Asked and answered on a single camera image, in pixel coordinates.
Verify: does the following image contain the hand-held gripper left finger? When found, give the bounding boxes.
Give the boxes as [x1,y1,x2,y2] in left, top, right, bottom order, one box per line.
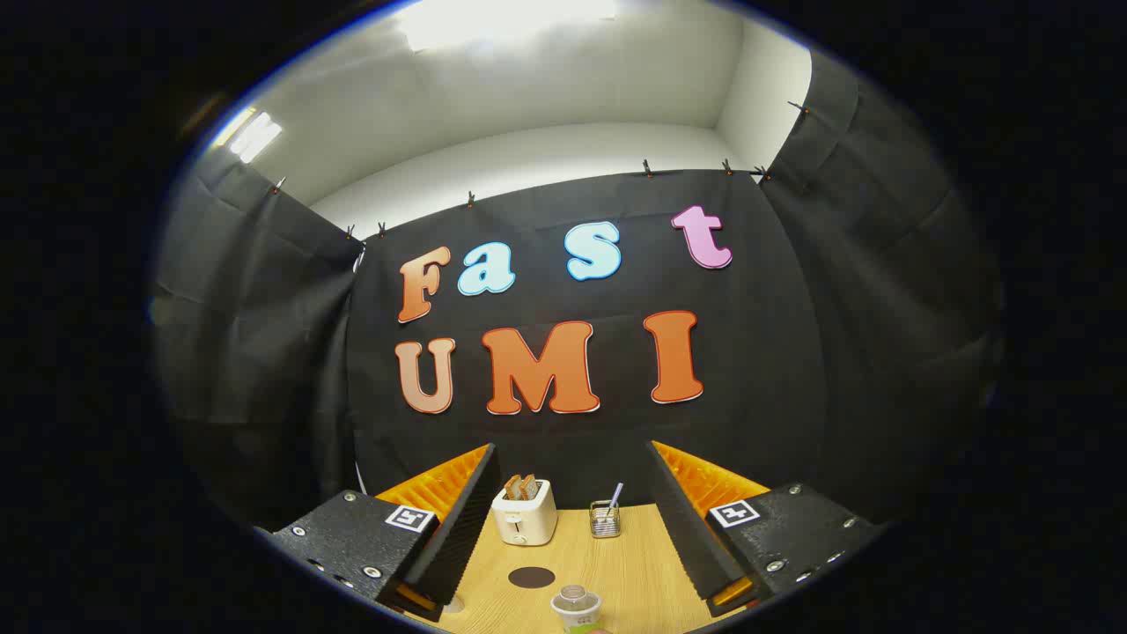
[264,443,504,623]

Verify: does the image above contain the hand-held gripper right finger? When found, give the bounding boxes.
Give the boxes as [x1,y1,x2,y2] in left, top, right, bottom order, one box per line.
[645,440,886,617]

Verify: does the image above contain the juice bottle with white label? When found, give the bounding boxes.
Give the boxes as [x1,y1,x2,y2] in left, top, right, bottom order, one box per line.
[551,585,604,634]

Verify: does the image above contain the white toaster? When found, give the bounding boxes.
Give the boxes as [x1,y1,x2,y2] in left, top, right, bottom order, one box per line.
[491,478,558,547]

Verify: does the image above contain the wooden table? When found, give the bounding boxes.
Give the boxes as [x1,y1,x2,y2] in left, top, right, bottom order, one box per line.
[414,504,749,634]

